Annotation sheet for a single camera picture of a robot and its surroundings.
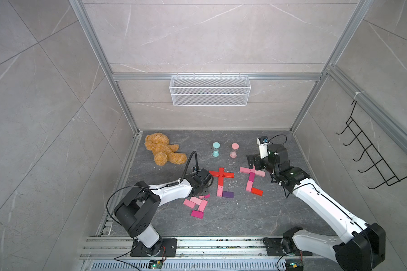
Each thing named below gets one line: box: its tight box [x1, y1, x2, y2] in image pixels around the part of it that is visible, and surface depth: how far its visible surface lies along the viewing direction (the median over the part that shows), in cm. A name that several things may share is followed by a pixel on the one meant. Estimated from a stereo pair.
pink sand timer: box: [229, 142, 240, 159], surface depth 106 cm
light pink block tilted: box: [189, 196, 202, 206], surface depth 88 cm
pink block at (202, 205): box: [197, 199, 209, 213], surface depth 87 cm
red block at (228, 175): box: [223, 171, 235, 179], surface depth 98 cm
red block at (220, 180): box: [217, 176, 225, 186], surface depth 97 cm
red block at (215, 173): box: [208, 170, 220, 178], surface depth 100 cm
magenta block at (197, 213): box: [191, 210, 205, 220], surface depth 85 cm
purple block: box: [222, 190, 235, 199], surface depth 91 cm
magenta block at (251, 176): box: [248, 171, 255, 182], surface depth 99 cm
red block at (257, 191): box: [250, 187, 264, 197], surface depth 92 cm
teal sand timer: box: [211, 141, 221, 158], surface depth 103 cm
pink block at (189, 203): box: [183, 198, 196, 209], surface depth 87 cm
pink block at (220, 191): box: [217, 184, 224, 198], surface depth 92 cm
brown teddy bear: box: [144, 132, 188, 166], surface depth 100 cm
